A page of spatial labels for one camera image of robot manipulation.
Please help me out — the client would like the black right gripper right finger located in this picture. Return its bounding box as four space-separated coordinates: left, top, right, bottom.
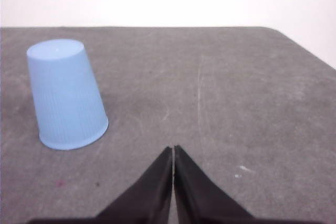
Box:
174 145 260 224

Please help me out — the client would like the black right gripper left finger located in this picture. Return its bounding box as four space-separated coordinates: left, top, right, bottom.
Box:
29 146 172 224

